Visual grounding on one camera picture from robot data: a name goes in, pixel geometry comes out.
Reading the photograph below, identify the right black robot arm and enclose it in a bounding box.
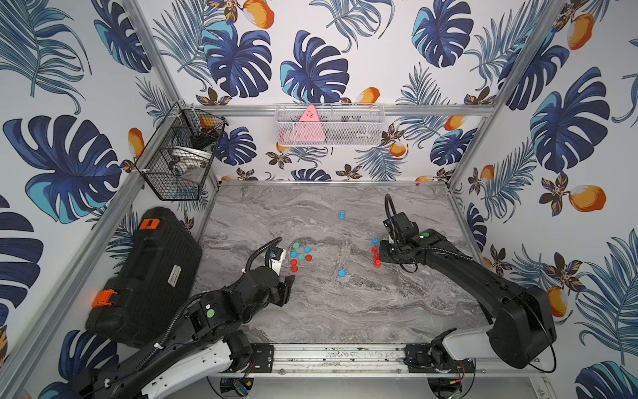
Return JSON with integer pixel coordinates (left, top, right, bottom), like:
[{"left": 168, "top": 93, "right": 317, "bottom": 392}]
[{"left": 378, "top": 195, "right": 557, "bottom": 370}]

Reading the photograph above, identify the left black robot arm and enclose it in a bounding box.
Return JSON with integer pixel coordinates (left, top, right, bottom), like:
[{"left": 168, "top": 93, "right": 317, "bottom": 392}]
[{"left": 73, "top": 237, "right": 295, "bottom": 398}]

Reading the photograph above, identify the pink triangle card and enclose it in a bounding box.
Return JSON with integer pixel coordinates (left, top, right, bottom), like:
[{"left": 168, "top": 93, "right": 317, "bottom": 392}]
[{"left": 292, "top": 105, "right": 326, "bottom": 145}]

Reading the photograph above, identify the black plastic tool case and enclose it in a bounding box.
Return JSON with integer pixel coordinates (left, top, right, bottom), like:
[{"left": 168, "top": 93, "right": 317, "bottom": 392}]
[{"left": 86, "top": 207, "right": 203, "bottom": 348}]

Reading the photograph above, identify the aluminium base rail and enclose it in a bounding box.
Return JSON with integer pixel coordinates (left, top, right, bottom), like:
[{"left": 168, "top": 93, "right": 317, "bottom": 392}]
[{"left": 136, "top": 342, "right": 547, "bottom": 377}]

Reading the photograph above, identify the clear mesh wall tray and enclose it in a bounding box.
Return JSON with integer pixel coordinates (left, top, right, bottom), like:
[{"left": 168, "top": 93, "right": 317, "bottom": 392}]
[{"left": 274, "top": 104, "right": 387, "bottom": 146}]

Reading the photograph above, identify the black wire basket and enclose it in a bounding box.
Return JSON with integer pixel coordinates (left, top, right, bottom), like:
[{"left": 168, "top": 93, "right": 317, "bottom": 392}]
[{"left": 135, "top": 103, "right": 229, "bottom": 201}]

